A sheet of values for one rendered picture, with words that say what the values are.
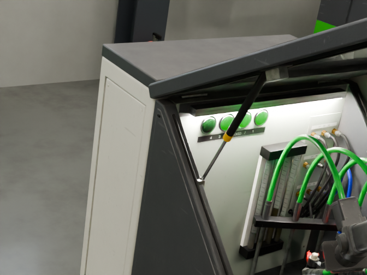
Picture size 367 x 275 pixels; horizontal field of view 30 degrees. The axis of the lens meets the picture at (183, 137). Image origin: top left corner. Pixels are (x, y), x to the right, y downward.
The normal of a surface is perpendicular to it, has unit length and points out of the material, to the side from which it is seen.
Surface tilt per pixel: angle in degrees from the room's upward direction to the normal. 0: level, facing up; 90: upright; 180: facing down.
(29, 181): 0
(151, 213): 90
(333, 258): 44
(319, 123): 90
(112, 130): 90
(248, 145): 90
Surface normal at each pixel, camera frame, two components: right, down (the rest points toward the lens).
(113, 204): -0.82, 0.12
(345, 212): -0.08, -0.43
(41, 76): 0.56, 0.41
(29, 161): 0.14, -0.90
